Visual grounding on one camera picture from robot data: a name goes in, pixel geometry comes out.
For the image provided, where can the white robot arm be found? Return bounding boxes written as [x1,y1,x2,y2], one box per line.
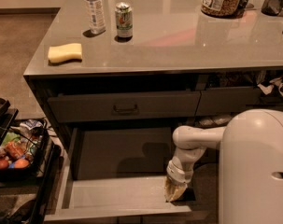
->
[164,109,283,224]

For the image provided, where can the clear plastic water bottle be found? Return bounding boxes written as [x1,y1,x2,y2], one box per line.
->
[84,0,106,35]

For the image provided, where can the yellow sponge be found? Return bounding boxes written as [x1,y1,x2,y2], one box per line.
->
[48,43,82,63]

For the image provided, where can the orange fruit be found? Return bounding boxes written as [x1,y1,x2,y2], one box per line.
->
[14,159,30,169]

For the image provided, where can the green white soda can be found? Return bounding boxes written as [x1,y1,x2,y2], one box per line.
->
[115,2,133,38]

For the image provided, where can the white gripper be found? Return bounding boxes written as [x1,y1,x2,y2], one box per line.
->
[164,147,197,203]

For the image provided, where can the black cart with bins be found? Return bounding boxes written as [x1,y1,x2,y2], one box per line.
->
[0,98,61,224]

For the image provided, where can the red apple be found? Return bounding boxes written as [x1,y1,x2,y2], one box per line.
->
[0,160,9,170]

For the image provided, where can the snack bag in bin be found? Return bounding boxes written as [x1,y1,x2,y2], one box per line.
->
[20,119,43,138]

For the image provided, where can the grey drawer cabinet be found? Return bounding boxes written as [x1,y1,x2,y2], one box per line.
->
[23,0,283,174]

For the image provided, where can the crumpled chip bag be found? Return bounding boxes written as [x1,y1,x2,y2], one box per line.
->
[258,76,283,98]

